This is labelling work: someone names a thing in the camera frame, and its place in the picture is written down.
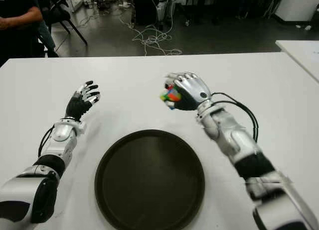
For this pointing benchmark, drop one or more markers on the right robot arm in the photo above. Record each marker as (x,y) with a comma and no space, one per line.
(249,160)

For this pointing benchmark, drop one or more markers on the dark brown round plate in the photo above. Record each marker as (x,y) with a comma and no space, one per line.
(149,180)

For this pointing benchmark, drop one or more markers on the background humanoid robot legs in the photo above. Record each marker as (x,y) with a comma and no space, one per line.
(165,6)

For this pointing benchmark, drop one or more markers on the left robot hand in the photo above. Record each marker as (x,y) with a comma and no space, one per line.
(77,106)

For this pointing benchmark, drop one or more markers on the black cabinet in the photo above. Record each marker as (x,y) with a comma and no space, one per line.
(144,6)

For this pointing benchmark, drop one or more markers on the person in black shirt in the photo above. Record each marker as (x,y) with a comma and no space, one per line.
(17,21)

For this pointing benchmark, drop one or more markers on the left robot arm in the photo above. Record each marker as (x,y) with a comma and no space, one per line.
(49,152)

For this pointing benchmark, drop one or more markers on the small white floor object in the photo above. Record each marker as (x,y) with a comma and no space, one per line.
(308,28)

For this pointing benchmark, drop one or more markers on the multicoloured Rubik's cube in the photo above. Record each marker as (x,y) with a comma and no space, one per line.
(171,95)

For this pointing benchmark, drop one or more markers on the white side table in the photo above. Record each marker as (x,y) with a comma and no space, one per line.
(301,55)

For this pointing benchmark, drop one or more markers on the black chair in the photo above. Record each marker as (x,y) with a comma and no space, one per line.
(62,13)

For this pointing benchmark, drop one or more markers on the white cabinet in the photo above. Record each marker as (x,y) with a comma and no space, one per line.
(296,3)

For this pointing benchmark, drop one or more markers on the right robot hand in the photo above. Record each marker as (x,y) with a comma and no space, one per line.
(194,93)

